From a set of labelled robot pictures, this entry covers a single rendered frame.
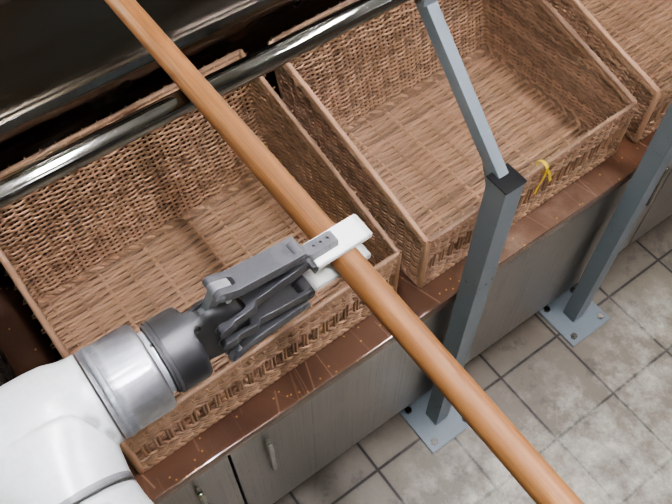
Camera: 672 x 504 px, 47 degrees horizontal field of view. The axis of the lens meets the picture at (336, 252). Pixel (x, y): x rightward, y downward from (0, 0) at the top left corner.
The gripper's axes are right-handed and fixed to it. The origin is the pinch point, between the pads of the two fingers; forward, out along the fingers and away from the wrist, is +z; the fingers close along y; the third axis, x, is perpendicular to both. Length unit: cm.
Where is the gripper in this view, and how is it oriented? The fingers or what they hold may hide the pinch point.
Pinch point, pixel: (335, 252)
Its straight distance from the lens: 77.8
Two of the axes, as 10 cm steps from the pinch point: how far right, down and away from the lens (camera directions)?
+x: 5.9, 6.8, -4.4
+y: 0.0, 5.5, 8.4
